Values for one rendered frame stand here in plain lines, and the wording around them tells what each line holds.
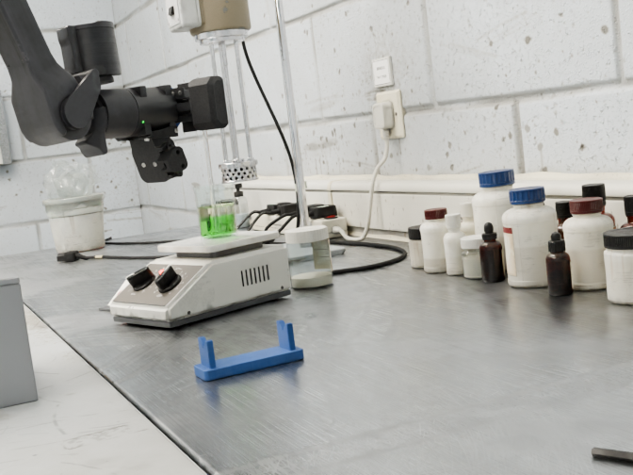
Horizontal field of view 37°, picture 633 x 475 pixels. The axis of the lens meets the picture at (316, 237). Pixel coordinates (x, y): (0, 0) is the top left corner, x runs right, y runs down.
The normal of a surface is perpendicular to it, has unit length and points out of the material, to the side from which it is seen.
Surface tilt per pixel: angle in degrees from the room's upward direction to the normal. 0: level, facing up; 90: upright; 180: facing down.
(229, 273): 90
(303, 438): 0
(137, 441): 0
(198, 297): 90
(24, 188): 90
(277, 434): 0
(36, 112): 99
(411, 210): 90
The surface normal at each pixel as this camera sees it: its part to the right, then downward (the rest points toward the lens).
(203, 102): -0.60, 0.15
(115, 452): -0.12, -0.99
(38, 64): 0.79, -0.07
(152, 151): -0.53, 0.46
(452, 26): -0.91, 0.15
